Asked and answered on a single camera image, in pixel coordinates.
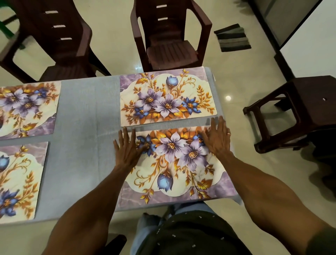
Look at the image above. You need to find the person's left hand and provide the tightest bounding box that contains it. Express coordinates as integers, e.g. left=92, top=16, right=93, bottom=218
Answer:
left=113, top=127, right=147, bottom=171

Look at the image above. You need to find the person's right hand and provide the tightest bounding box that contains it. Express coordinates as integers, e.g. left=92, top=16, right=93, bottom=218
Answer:
left=201, top=116, right=233, bottom=161

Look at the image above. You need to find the floral purple placemat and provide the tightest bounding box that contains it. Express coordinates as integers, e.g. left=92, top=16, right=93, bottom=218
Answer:
left=0, top=81, right=62, bottom=140
left=0, top=142, right=49, bottom=224
left=115, top=126, right=238, bottom=212
left=119, top=67, right=218, bottom=127

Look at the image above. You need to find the person's right forearm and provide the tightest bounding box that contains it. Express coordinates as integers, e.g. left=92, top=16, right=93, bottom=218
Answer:
left=218, top=154, right=332, bottom=255

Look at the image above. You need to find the person's left forearm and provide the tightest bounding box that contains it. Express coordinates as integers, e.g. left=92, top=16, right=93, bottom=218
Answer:
left=42, top=167, right=137, bottom=255

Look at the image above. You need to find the grey tablecloth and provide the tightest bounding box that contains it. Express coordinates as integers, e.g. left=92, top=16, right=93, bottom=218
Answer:
left=0, top=66, right=243, bottom=226

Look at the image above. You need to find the striped grey floor mat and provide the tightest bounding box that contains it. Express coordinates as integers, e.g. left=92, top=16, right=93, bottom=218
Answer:
left=214, top=24, right=251, bottom=52

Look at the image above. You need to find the brown plastic armchair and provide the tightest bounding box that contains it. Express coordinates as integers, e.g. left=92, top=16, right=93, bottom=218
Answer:
left=0, top=0, right=112, bottom=83
left=130, top=0, right=212, bottom=73

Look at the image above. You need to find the dark dotted shirt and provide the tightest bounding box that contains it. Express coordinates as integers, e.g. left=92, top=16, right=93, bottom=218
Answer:
left=135, top=210, right=336, bottom=255

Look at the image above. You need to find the brown plastic stool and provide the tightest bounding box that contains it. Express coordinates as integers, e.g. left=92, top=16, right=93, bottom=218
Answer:
left=243, top=75, right=336, bottom=154

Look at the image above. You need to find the green plastic chair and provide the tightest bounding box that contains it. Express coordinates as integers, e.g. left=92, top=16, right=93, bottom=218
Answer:
left=0, top=0, right=25, bottom=50

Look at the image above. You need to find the dark wooden door frame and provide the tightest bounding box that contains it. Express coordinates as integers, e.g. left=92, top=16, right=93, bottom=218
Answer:
left=247, top=0, right=323, bottom=82

